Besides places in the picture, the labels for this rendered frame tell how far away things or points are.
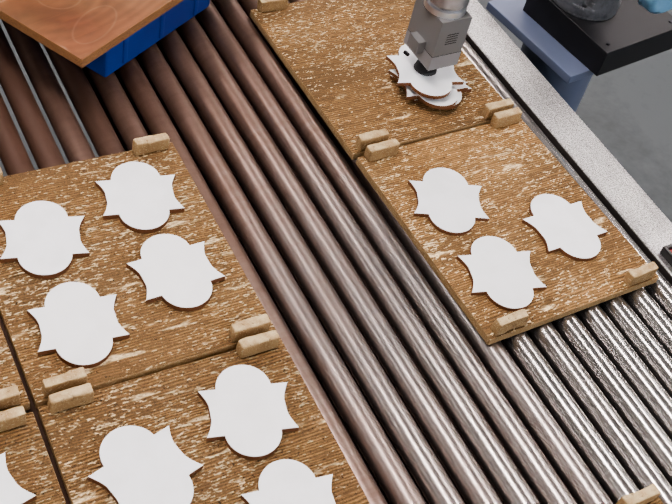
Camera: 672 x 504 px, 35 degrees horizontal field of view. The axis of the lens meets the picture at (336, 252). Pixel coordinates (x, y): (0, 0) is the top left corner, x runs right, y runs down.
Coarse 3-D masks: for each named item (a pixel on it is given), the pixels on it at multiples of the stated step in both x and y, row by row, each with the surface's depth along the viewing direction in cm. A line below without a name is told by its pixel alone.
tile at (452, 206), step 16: (432, 176) 180; (448, 176) 181; (416, 192) 177; (432, 192) 177; (448, 192) 178; (464, 192) 179; (432, 208) 175; (448, 208) 176; (464, 208) 176; (480, 208) 177; (432, 224) 173; (448, 224) 173; (464, 224) 174
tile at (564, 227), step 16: (544, 208) 180; (560, 208) 180; (576, 208) 181; (528, 224) 177; (544, 224) 177; (560, 224) 178; (576, 224) 179; (592, 224) 179; (544, 240) 175; (560, 240) 175; (576, 240) 176; (592, 240) 177; (576, 256) 174; (592, 256) 174
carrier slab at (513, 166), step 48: (432, 144) 187; (480, 144) 189; (528, 144) 191; (384, 192) 176; (480, 192) 181; (528, 192) 183; (576, 192) 185; (432, 240) 171; (528, 240) 175; (624, 240) 179; (576, 288) 170; (624, 288) 172
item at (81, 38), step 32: (0, 0) 175; (32, 0) 176; (64, 0) 178; (96, 0) 179; (128, 0) 181; (160, 0) 182; (32, 32) 172; (64, 32) 172; (96, 32) 174; (128, 32) 176
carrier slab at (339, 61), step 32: (320, 0) 208; (352, 0) 210; (384, 0) 212; (288, 32) 200; (320, 32) 202; (352, 32) 204; (384, 32) 205; (288, 64) 194; (320, 64) 195; (352, 64) 197; (384, 64) 199; (320, 96) 190; (352, 96) 191; (384, 96) 193; (480, 96) 198; (352, 128) 185; (416, 128) 189; (448, 128) 190
